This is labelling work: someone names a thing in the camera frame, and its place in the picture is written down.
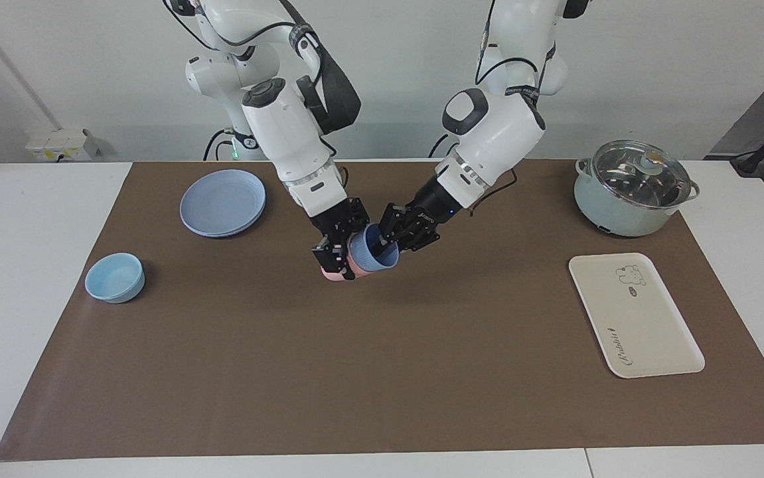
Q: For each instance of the glass pot lid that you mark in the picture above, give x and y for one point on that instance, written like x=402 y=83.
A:
x=637 y=176

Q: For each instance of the blue plastic cup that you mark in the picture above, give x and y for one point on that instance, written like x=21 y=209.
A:
x=375 y=259

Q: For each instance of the blue plastic plate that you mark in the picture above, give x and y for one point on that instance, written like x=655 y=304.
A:
x=222 y=202

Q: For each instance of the cream tray with print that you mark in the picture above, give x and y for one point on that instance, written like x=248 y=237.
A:
x=637 y=318

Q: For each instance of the pale green cooking pot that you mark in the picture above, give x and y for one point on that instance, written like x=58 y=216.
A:
x=611 y=216

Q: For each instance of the brown table mat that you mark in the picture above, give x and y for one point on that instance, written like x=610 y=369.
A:
x=382 y=345

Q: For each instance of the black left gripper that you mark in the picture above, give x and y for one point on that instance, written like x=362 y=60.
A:
x=438 y=206

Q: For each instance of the pink plastic cup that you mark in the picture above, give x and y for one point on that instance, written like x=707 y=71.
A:
x=338 y=275

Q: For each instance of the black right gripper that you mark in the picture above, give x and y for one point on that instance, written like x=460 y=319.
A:
x=334 y=222

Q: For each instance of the white power strip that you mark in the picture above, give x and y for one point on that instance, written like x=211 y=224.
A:
x=56 y=145

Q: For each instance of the light blue bowl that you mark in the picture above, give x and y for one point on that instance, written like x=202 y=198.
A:
x=115 y=277

